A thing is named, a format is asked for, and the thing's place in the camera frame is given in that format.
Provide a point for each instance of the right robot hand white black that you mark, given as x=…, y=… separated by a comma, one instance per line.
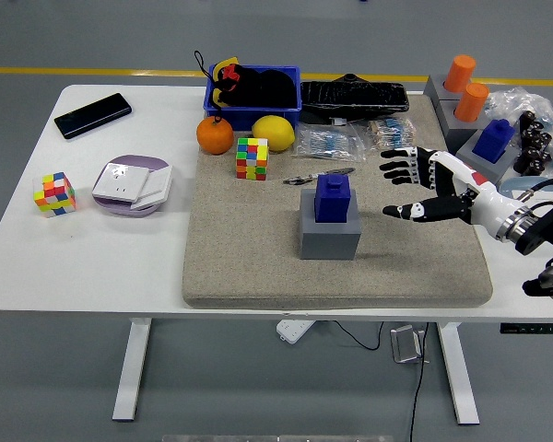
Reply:
x=461, y=184

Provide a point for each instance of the blue seal stamp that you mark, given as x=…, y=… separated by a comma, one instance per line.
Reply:
x=334, y=202
x=493, y=140

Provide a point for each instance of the grey seal holder block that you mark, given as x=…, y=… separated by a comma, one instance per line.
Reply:
x=435, y=89
x=327, y=241
x=456, y=133
x=500, y=168

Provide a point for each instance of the orange cylinder seal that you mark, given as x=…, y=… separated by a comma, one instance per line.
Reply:
x=471, y=103
x=460, y=73

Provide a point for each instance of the dark knobs cluster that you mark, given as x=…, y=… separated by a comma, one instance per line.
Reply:
x=532, y=147

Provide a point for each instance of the small clear resistor bag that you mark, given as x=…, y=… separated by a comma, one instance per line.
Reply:
x=391, y=131

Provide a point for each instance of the crumpled clear plastic bag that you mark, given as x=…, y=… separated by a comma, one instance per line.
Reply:
x=511, y=99

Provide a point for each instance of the white usb plug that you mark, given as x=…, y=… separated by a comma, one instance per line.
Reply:
x=338, y=121

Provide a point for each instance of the black keyboard in plastic wrap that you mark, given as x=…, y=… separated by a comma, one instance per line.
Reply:
x=350, y=99

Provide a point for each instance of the large clear resistor bag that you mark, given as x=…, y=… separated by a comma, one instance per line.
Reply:
x=327, y=143

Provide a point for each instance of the black silver pen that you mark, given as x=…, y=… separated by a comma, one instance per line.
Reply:
x=299, y=179

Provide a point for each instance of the black table control panel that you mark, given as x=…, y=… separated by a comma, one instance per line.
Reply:
x=534, y=328

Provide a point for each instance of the white table leg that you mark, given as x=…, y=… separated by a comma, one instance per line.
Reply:
x=131, y=368
x=458, y=373

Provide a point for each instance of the yellow lemon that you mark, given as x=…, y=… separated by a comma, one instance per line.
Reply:
x=273, y=133

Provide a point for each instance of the neat rubik's cube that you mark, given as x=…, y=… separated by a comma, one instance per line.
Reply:
x=252, y=159

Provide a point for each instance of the grey-brown mat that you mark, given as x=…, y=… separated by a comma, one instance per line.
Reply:
x=258, y=258

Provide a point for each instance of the black pouch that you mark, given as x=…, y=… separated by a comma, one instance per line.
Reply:
x=262, y=89

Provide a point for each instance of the white power strip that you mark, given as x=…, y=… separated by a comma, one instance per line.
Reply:
x=295, y=330

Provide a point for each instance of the blue plastic bin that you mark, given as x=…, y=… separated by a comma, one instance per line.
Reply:
x=239, y=115

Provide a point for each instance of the orange fruit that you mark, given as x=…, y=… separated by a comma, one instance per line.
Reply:
x=215, y=136

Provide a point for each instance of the purple tray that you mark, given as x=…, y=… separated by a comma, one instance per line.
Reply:
x=138, y=160

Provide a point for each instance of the black smartphone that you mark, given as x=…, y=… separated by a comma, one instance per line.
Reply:
x=92, y=116

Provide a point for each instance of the twisted rubik's cube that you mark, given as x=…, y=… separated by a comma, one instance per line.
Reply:
x=54, y=195

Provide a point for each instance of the silver metal bracket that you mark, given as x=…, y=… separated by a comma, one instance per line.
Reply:
x=405, y=345

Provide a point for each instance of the white switch panel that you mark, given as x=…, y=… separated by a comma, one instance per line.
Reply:
x=159, y=184

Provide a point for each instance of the white wall socket panel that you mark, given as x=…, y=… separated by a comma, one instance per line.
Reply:
x=120, y=182

